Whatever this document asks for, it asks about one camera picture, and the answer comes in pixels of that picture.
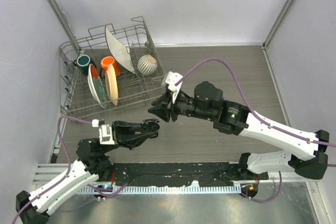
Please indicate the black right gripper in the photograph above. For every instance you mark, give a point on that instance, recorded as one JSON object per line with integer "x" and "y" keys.
{"x": 163, "y": 111}

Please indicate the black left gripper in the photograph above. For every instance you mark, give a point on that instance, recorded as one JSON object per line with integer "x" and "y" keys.
{"x": 128, "y": 134}

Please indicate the black plastic-wrapped earbud case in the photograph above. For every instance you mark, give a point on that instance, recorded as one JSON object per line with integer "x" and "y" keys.
{"x": 150, "y": 125}

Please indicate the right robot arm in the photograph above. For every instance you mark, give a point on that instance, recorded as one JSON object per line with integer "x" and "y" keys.
{"x": 300, "y": 151}

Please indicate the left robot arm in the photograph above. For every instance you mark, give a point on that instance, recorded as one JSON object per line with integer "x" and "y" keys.
{"x": 92, "y": 165}

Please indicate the striped grey white bowl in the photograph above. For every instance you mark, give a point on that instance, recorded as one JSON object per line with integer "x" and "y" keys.
{"x": 147, "y": 65}

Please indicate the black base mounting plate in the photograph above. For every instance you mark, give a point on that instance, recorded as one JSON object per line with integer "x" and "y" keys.
{"x": 180, "y": 174}

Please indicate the beige plate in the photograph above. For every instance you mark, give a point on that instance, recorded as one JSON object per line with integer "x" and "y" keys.
{"x": 111, "y": 85}

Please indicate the red teal floral plate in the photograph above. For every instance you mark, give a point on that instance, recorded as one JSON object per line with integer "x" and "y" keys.
{"x": 96, "y": 86}

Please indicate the white square plate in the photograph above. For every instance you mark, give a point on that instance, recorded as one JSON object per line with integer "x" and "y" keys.
{"x": 119, "y": 51}

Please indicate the orange mug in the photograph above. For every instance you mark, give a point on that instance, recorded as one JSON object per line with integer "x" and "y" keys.
{"x": 106, "y": 62}

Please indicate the teal mug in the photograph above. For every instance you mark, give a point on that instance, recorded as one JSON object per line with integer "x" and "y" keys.
{"x": 83, "y": 62}

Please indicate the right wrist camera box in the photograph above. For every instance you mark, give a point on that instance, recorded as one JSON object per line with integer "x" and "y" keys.
{"x": 171, "y": 82}

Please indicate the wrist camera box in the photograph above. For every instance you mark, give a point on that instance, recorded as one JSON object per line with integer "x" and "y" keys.
{"x": 105, "y": 132}
{"x": 171, "y": 82}

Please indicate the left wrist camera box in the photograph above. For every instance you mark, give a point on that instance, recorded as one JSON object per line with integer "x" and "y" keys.
{"x": 105, "y": 132}

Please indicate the grey wire dish rack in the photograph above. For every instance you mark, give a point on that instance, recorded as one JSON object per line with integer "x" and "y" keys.
{"x": 135, "y": 89}

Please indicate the white slotted cable duct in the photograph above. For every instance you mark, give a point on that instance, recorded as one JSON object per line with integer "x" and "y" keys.
{"x": 194, "y": 188}

